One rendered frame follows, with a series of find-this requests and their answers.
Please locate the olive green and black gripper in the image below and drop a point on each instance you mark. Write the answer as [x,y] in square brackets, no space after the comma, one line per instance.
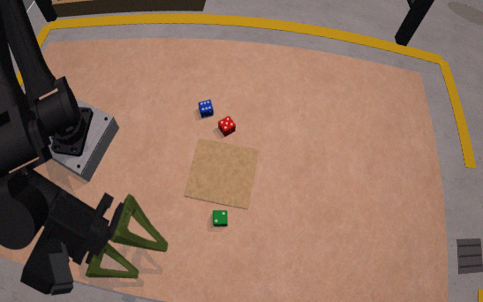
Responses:
[99,233]

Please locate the tan flat mat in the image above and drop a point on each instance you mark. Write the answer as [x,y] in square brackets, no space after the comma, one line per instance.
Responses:
[222,173]

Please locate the red die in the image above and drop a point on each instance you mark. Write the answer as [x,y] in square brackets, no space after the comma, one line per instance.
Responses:
[226,126]

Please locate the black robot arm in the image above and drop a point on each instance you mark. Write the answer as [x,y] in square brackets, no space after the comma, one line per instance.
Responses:
[24,207]

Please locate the green die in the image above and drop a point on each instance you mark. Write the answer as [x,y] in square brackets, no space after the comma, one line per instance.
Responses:
[220,218]

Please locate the blue die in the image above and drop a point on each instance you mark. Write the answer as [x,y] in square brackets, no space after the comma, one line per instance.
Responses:
[206,109]

